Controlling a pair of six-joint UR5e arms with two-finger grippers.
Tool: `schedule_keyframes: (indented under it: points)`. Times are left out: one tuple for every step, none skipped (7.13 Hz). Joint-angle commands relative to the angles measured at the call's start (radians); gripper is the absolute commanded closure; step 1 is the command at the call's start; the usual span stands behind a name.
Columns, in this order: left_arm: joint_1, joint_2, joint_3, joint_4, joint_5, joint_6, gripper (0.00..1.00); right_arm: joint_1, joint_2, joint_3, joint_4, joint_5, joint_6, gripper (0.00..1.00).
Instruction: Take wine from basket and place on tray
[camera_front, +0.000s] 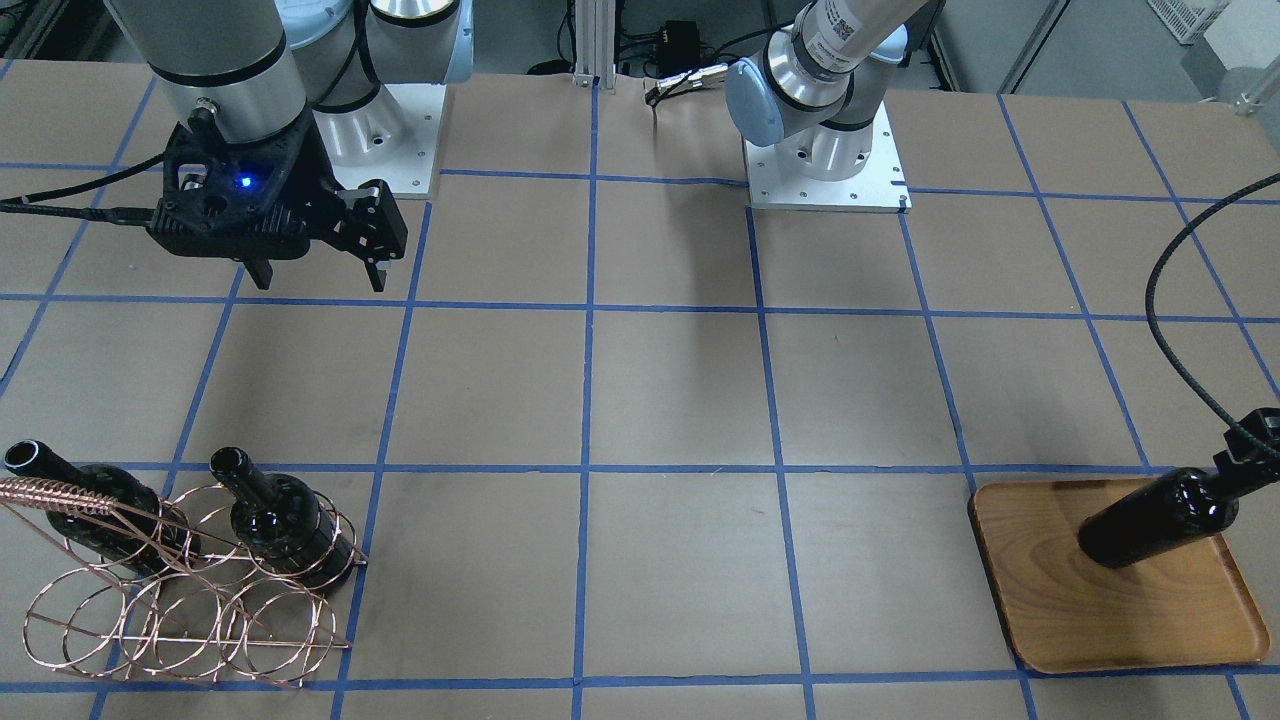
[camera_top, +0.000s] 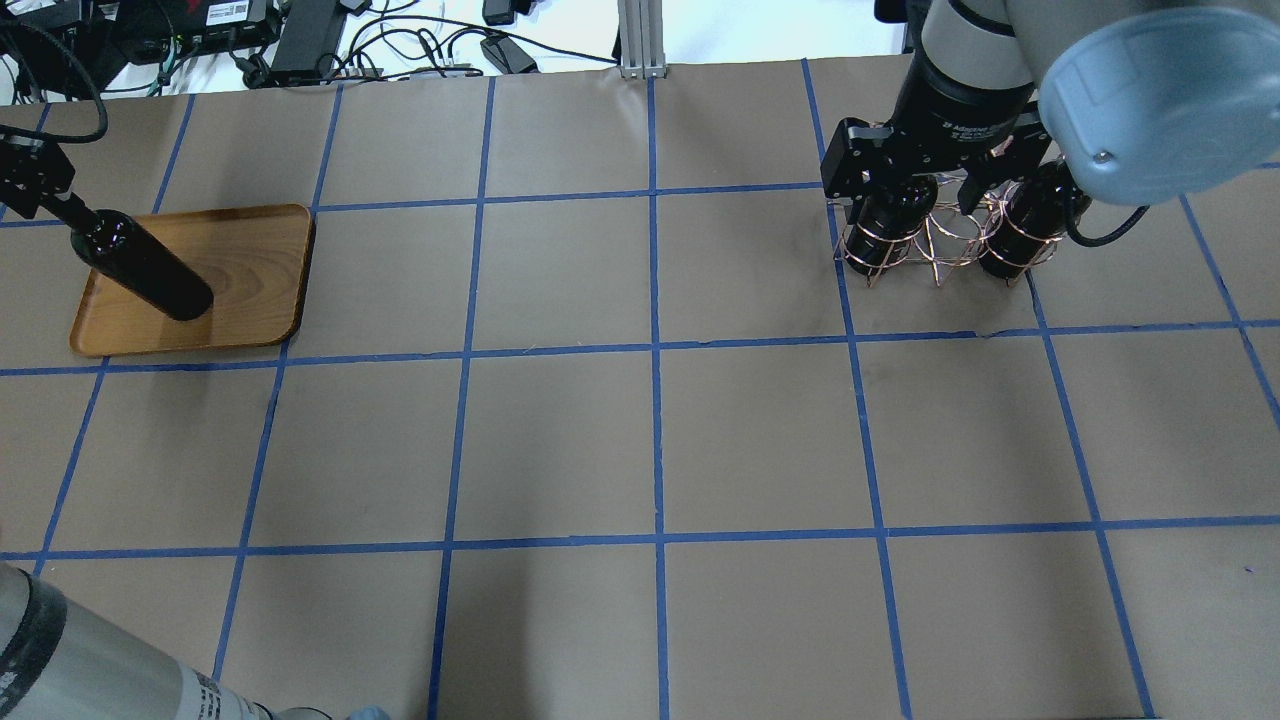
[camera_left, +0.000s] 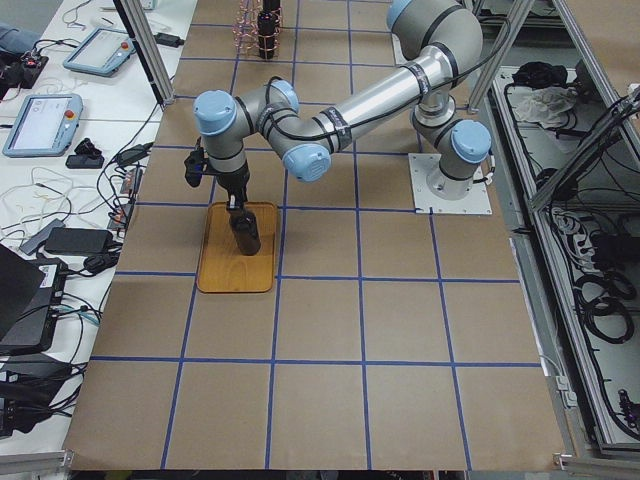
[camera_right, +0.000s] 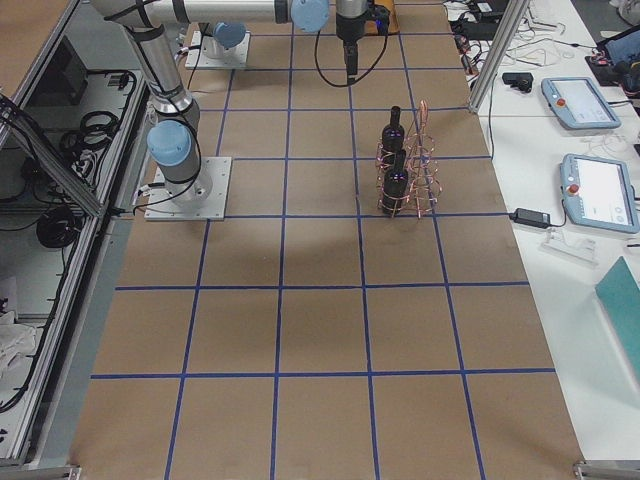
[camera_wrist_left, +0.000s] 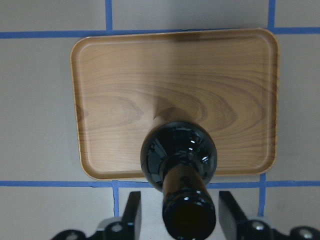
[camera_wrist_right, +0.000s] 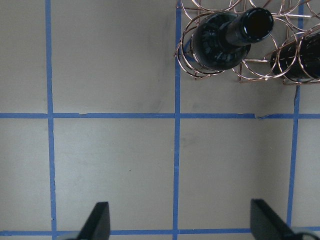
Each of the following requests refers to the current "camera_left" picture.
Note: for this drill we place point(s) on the dark wine bottle right end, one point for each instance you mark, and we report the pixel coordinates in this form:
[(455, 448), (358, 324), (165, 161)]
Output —
[(268, 23)]

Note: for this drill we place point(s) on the far teach pendant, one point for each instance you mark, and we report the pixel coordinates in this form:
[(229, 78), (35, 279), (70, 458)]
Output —
[(101, 53)]

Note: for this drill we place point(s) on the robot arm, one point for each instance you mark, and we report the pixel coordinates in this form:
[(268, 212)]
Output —
[(441, 42)]

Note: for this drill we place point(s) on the copper wire bottle basket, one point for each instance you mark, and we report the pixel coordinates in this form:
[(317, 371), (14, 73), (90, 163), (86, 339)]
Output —
[(245, 28)]

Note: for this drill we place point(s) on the black power adapter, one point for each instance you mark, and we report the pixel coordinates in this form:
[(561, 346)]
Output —
[(77, 241)]

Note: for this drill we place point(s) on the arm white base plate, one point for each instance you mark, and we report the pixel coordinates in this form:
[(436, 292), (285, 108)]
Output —
[(434, 193)]

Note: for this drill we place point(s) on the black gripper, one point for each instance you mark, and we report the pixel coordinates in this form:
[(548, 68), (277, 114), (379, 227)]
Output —
[(235, 181)]

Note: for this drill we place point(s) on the white crumpled cloth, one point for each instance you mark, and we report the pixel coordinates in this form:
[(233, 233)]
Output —
[(548, 107)]

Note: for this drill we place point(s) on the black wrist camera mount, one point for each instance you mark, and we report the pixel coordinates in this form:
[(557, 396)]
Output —
[(195, 165)]

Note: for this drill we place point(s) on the black laptop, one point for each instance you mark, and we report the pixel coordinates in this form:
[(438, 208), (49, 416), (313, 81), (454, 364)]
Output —
[(30, 292)]

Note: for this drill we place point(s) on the near teach pendant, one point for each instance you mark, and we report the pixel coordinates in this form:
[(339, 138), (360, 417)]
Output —
[(45, 126)]

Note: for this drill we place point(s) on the small black power brick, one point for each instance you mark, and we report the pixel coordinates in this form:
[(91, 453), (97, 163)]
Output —
[(169, 40)]

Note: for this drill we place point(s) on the aluminium frame post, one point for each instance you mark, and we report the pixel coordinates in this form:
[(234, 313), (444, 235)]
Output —
[(139, 31)]

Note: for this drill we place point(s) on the wooden tray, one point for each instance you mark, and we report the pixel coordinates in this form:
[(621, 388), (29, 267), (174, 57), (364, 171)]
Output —
[(223, 269)]

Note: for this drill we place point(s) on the dark wine bottle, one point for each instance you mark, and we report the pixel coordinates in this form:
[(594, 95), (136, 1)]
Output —
[(244, 226)]

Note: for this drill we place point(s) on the teach pendant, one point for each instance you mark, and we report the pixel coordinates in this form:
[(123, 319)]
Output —
[(45, 126), (101, 53)]

